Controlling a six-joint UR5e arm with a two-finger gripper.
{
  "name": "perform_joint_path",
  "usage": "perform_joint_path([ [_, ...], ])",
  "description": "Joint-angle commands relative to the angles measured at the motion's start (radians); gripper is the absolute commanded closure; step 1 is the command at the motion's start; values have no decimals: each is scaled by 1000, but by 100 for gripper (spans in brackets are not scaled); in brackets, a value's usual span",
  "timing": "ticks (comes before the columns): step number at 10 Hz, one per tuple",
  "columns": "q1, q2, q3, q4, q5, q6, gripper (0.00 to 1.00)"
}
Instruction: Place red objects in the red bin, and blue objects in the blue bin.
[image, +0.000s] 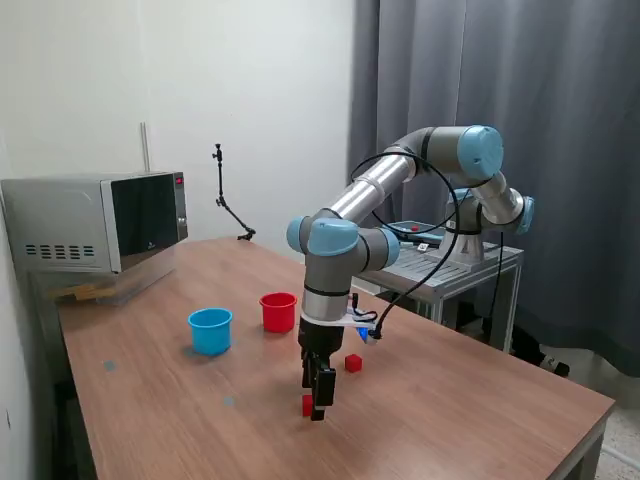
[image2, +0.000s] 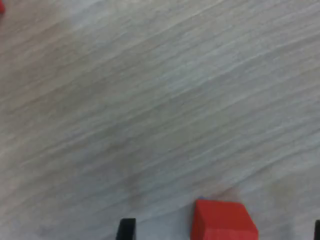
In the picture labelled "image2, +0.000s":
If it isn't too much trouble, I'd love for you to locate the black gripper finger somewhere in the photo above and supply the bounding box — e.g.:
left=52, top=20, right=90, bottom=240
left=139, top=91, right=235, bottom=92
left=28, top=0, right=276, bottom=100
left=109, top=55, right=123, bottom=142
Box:
left=313, top=218, right=320, bottom=240
left=115, top=217, right=137, bottom=240

